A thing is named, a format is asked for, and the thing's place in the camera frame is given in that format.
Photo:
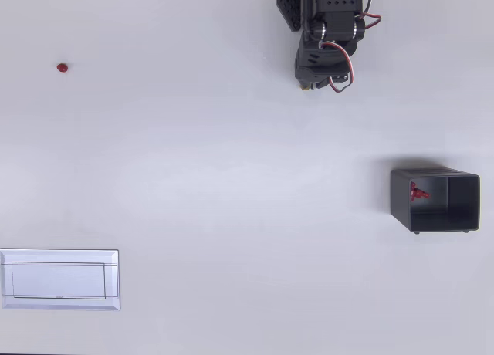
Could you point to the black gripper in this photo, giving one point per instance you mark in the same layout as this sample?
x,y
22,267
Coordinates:
x,y
317,79

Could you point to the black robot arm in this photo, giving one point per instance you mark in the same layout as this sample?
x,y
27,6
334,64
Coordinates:
x,y
339,21

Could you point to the black box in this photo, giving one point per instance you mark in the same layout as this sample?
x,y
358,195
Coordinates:
x,y
463,200

